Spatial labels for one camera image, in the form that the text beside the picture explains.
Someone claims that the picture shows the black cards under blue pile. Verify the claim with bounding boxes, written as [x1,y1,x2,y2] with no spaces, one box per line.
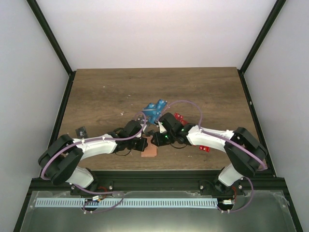
[136,115,145,123]

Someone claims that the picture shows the left black frame post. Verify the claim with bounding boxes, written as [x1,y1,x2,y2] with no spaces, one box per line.
[26,0,73,76]

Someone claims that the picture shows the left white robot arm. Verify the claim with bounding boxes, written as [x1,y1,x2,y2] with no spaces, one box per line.
[38,120,147,195]

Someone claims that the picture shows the black frame post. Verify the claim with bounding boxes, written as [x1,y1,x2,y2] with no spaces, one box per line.
[238,0,288,73]
[26,0,73,76]

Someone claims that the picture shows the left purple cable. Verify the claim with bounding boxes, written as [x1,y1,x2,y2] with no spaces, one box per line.
[41,111,147,181]

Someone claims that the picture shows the metal sheet front panel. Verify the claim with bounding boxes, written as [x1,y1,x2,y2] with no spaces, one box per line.
[21,191,296,232]

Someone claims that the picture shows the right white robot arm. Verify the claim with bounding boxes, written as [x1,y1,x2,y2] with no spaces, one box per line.
[151,113,267,195]

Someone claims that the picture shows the right black frame post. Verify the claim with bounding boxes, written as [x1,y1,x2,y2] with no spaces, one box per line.
[238,0,288,73]

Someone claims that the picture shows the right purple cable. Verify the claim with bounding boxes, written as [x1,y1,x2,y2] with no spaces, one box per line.
[156,100,268,171]

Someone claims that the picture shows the blue card pile top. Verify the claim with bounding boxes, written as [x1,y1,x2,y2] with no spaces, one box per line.
[142,99,167,124]

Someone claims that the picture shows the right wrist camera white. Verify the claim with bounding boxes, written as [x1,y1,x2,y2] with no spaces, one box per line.
[158,122,167,133]

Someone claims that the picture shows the purple cable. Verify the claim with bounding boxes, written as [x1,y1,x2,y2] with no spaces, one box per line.
[41,111,147,181]
[156,100,268,171]

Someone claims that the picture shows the light blue slotted cable duct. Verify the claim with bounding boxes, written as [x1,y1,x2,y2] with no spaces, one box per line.
[35,198,218,209]

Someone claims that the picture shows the red card pile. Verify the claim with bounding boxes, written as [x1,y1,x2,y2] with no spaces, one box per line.
[174,113,210,152]

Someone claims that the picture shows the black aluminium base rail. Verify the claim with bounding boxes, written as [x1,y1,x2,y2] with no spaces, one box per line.
[31,170,285,196]

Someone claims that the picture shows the lone black card far left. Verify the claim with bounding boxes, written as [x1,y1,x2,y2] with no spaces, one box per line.
[75,126,88,139]

